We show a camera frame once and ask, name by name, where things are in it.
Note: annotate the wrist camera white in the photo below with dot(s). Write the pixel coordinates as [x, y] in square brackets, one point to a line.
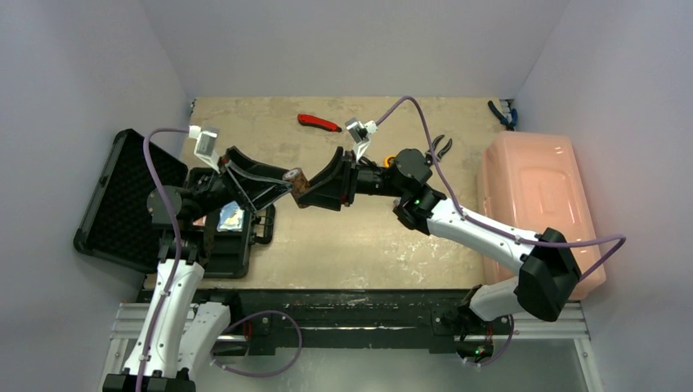
[361, 134]
[205, 141]

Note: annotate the blue playing card deck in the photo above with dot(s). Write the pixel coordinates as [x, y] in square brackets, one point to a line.
[220, 227]

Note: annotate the yellow tape measure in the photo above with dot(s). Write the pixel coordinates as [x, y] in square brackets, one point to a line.
[389, 160]

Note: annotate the brown black poker chip stack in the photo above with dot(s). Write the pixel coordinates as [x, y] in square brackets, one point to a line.
[300, 184]

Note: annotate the blue handled pliers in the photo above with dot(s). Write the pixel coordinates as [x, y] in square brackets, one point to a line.
[505, 113]

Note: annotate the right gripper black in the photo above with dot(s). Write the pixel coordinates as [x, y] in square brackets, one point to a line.
[348, 178]

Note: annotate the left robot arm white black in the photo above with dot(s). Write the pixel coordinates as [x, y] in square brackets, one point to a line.
[167, 353]

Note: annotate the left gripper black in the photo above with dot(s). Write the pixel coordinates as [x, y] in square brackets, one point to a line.
[251, 193]

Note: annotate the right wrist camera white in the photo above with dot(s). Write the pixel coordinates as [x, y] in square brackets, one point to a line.
[361, 134]

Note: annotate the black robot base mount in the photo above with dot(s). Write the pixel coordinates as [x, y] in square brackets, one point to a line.
[423, 319]

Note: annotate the black handled pliers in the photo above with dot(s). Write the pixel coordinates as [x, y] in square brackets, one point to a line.
[440, 146]

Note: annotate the red playing card deck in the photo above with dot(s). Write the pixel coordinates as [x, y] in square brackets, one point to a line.
[201, 222]

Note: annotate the black poker set case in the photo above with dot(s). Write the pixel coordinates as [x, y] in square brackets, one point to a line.
[127, 223]

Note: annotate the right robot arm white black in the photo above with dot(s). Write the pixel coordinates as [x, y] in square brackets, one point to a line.
[545, 269]

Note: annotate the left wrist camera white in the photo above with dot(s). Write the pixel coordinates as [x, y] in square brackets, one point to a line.
[205, 141]

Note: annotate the red utility knife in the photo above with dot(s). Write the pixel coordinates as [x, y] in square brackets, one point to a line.
[308, 120]

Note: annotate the aluminium frame rail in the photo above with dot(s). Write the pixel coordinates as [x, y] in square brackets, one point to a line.
[541, 324]

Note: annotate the pink plastic storage bin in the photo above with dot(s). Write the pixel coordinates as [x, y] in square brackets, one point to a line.
[532, 181]

